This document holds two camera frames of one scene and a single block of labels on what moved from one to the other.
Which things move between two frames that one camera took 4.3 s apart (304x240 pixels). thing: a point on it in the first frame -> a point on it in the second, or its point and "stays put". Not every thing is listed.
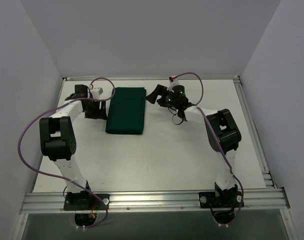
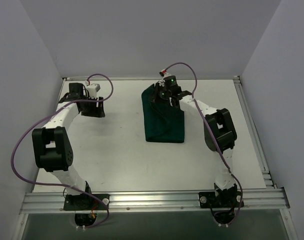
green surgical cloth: (126, 111) -> (163, 122)
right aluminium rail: (254, 133) stays put
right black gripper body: (162, 95) stays put
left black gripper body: (94, 110) stays put
